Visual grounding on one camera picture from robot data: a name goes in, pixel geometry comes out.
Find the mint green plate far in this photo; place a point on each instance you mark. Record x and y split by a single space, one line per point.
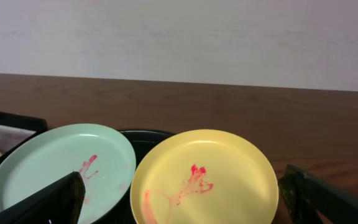
103 156

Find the yellow plate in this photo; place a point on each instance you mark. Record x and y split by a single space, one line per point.
204 176

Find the round black tray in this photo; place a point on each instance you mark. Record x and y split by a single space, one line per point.
142 140

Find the black rectangular soapy water tray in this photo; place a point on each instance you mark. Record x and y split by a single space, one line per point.
16 130

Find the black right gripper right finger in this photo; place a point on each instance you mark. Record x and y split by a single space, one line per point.
307 197

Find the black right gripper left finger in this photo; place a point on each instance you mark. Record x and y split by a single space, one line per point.
59 202

